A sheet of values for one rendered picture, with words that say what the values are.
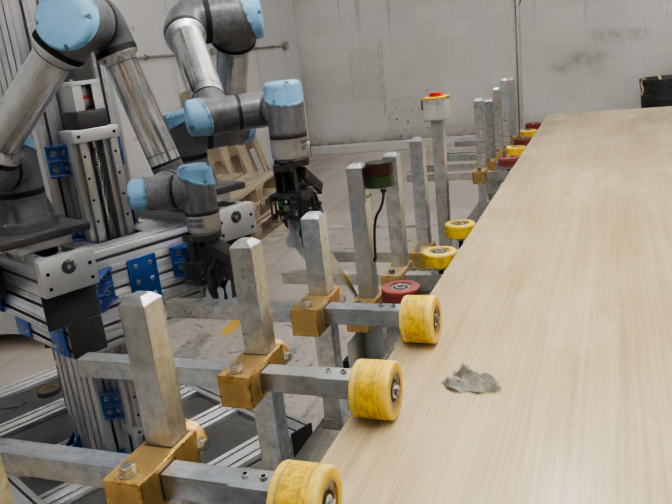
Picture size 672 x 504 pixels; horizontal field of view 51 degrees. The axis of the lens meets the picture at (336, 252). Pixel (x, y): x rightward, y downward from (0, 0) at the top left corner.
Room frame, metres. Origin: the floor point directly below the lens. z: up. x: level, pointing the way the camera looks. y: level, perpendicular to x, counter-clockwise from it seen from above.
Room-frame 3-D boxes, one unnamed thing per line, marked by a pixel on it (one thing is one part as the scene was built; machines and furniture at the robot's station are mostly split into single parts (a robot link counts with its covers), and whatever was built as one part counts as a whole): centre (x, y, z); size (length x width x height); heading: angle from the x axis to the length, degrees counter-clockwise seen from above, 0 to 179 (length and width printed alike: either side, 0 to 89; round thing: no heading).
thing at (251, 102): (1.50, 0.11, 1.28); 0.11 x 0.11 x 0.08; 16
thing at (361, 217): (1.44, -0.06, 0.92); 0.03 x 0.03 x 0.48; 68
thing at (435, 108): (2.14, -0.35, 1.18); 0.07 x 0.07 x 0.08; 68
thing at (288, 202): (1.40, 0.07, 1.13); 0.09 x 0.08 x 0.12; 158
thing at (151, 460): (0.72, 0.23, 0.95); 0.13 x 0.06 x 0.05; 158
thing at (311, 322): (1.19, 0.04, 0.95); 0.13 x 0.06 x 0.05; 158
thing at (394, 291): (1.37, -0.12, 0.85); 0.08 x 0.08 x 0.11
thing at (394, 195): (1.67, -0.16, 0.90); 0.03 x 0.03 x 0.48; 68
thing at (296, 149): (1.41, 0.07, 1.21); 0.08 x 0.08 x 0.05
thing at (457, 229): (1.82, -0.34, 0.85); 0.08 x 0.08 x 0.11
